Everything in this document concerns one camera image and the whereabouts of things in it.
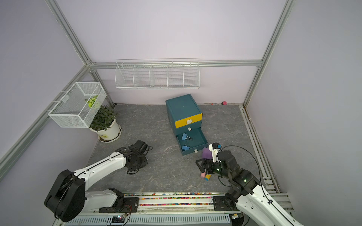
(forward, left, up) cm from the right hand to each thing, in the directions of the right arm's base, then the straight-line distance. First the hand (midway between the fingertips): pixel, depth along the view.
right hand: (200, 161), depth 73 cm
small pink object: (+60, -27, -17) cm, 68 cm away
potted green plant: (+24, +58, 0) cm, 63 cm away
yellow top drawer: (+24, +6, +4) cm, 25 cm away
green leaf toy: (+31, +62, +15) cm, 71 cm away
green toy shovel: (-4, -5, -12) cm, 14 cm away
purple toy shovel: (+11, -7, -15) cm, 20 cm away
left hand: (+3, +34, -13) cm, 36 cm away
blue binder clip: (+24, +8, -14) cm, 29 cm away
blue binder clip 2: (+15, +8, -14) cm, 22 cm away
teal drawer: (+24, +6, -4) cm, 25 cm away
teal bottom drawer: (+21, +3, -16) cm, 26 cm away
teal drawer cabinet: (+33, +10, +6) cm, 36 cm away
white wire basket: (+30, +71, +12) cm, 78 cm away
